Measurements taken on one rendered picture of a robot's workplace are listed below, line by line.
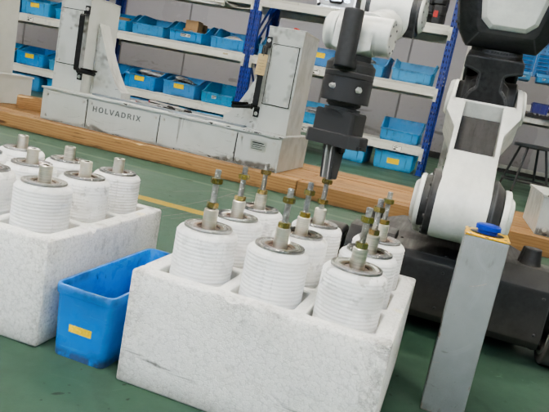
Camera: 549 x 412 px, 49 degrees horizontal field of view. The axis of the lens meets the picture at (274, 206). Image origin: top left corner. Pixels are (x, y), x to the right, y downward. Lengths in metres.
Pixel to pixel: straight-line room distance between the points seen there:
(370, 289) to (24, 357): 0.55
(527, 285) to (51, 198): 0.97
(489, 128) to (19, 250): 1.00
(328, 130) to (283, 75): 2.03
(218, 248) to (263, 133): 2.19
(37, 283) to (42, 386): 0.17
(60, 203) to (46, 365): 0.26
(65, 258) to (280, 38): 2.26
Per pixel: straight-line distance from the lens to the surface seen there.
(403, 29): 1.31
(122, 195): 1.25
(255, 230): 1.01
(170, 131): 3.27
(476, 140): 1.41
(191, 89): 6.16
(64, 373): 1.00
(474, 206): 1.24
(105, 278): 1.12
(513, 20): 1.45
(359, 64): 1.06
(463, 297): 1.04
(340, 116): 1.07
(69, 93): 3.60
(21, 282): 1.05
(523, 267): 1.42
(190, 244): 0.90
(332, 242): 1.09
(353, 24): 1.04
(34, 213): 1.05
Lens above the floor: 0.47
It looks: 10 degrees down
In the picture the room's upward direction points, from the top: 11 degrees clockwise
